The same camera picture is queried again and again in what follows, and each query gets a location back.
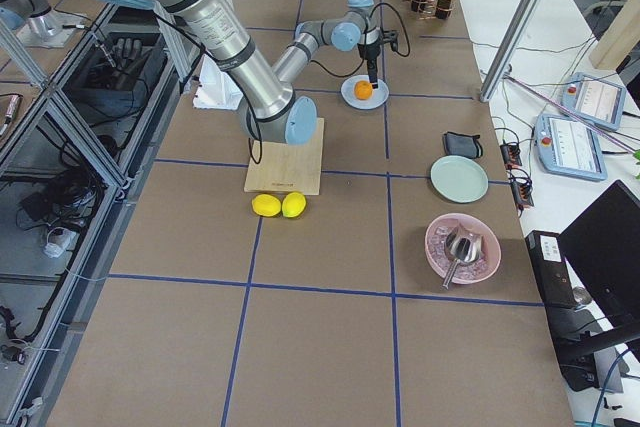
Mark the light green plate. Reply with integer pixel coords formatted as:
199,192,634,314
430,155,489,203

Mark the yellow lemon upper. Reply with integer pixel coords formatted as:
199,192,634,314
281,192,307,219

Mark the aluminium frame post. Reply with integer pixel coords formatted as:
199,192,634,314
479,0,541,102

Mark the black desktop box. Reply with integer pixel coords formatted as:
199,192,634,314
525,230,577,309

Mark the metal scoop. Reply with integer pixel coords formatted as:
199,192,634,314
442,224,483,289

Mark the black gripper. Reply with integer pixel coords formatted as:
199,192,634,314
358,29,399,88

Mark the pink bowl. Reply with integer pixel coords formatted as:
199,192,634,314
424,213,501,286

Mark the yellow lemon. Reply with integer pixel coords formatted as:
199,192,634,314
281,192,307,219
251,193,282,217

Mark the orange fruit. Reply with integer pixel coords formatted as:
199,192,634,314
353,80,374,101

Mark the blue teach pendant far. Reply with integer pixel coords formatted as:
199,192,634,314
561,72,626,131

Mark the yellow lemon lower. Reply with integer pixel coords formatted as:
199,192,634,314
251,193,282,217

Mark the blue teach pendant near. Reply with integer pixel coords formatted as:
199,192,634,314
535,113,607,182

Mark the light blue plate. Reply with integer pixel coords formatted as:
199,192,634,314
341,75,389,110

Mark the wooden cutting board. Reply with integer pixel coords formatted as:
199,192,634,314
244,118,324,196

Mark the blue teach pendant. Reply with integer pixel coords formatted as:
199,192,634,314
535,113,607,182
561,72,626,131

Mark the black computer monitor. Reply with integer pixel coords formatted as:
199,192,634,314
557,180,639,362

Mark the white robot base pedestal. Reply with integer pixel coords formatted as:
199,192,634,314
193,57,243,111

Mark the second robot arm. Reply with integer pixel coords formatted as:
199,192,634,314
1,0,73,48

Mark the dark grey folded cloth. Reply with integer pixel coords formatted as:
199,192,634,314
443,132,484,159

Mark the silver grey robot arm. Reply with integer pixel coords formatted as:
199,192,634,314
102,0,398,145

